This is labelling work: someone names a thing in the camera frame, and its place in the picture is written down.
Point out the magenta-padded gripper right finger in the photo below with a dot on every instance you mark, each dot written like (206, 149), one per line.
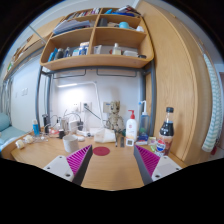
(163, 166)

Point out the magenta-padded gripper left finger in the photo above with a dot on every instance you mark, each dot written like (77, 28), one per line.
(61, 166)

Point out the cola bottle with black cap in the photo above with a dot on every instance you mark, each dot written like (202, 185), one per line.
(165, 131)

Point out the white speckled cup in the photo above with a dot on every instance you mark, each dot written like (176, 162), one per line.
(70, 144)

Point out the small black charger block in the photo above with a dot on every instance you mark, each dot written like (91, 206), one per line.
(61, 134)

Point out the small blue box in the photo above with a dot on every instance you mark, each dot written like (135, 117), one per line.
(143, 137)

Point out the white power strip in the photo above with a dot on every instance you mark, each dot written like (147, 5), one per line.
(83, 133)

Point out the small white digital clock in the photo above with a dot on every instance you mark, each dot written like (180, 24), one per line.
(129, 142)

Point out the flat round red coaster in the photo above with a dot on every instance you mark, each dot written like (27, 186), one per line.
(101, 151)

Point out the white charger block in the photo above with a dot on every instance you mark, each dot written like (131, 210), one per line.
(73, 125)

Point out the small cream round object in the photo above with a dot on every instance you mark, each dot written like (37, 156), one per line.
(28, 139)
(20, 144)

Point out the black power adapter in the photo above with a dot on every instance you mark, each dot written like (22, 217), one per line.
(80, 126)

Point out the blue tube bottle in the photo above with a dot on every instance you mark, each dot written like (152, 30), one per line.
(36, 128)

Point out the black electric shaver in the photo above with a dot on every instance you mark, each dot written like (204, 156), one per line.
(45, 123)

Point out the blue spray bottle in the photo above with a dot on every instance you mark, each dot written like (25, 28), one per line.
(144, 123)

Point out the white lotion bottle, red pump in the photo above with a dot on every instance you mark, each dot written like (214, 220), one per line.
(131, 128)

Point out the white tissue pack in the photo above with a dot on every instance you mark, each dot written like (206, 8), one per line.
(105, 136)

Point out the teal sofa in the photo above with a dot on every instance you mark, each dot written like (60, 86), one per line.
(8, 130)

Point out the wooden tree figurine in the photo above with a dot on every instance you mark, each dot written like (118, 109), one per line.
(115, 118)

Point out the green striped towel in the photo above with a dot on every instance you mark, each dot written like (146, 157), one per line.
(213, 110)

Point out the wooden wardrobe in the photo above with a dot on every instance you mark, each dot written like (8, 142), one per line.
(176, 83)

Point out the grey patterned curtain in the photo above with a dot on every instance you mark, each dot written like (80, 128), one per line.
(5, 96)

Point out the wooden shelf unit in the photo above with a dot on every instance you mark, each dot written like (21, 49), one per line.
(96, 61)

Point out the grey metal desk frame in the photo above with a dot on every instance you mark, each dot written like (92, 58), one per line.
(38, 96)

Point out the long wooden wall shelf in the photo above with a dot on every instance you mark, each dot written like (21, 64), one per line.
(30, 50)

